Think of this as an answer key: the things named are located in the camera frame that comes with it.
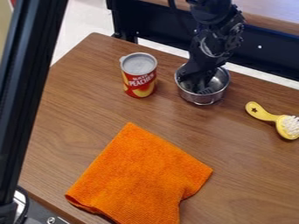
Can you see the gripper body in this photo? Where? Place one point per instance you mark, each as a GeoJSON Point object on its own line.
{"type": "Point", "coordinates": [202, 62]}

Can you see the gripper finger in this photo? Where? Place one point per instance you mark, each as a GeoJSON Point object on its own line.
{"type": "Point", "coordinates": [187, 84]}
{"type": "Point", "coordinates": [205, 87]}

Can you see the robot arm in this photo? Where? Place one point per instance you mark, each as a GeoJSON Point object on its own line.
{"type": "Point", "coordinates": [216, 17]}

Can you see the silver pot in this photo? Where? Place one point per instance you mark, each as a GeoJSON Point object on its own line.
{"type": "Point", "coordinates": [202, 96]}

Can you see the red and yellow can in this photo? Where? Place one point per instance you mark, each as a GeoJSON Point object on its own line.
{"type": "Point", "coordinates": [139, 76]}

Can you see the black framed table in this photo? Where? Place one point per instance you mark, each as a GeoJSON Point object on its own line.
{"type": "Point", "coordinates": [268, 43]}

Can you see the yellow brush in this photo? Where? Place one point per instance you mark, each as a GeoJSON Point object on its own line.
{"type": "Point", "coordinates": [278, 119]}

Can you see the orange cloth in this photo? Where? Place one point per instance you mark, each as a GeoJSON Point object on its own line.
{"type": "Point", "coordinates": [138, 178]}

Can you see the black metal post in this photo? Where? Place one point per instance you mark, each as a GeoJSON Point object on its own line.
{"type": "Point", "coordinates": [23, 87]}

